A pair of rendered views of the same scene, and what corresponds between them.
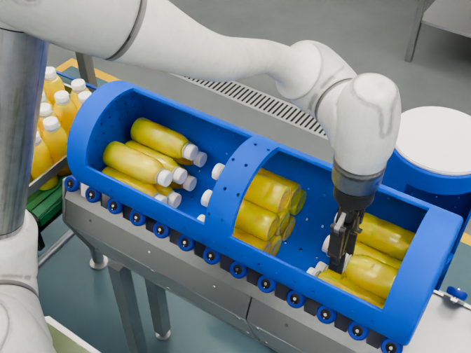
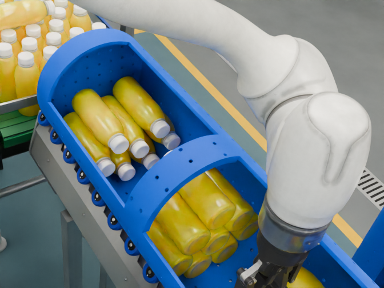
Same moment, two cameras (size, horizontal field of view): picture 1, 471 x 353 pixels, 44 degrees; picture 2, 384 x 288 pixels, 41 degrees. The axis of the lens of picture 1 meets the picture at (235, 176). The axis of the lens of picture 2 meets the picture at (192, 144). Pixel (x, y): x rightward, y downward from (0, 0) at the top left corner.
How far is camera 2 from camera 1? 37 cm
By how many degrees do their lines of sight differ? 11
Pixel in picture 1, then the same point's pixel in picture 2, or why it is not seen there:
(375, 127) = (317, 166)
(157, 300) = not seen: hidden behind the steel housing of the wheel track
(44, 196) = (20, 120)
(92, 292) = not seen: hidden behind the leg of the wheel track
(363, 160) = (292, 204)
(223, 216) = (143, 207)
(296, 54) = (266, 43)
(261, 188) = (202, 195)
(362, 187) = (286, 239)
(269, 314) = not seen: outside the picture
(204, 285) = (118, 272)
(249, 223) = (174, 227)
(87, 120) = (66, 55)
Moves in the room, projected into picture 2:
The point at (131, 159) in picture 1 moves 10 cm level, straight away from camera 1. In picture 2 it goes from (95, 112) to (107, 86)
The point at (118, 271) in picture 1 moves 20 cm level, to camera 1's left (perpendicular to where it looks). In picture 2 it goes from (66, 222) to (8, 196)
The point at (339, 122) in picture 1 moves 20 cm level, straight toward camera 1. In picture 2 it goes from (278, 143) to (175, 251)
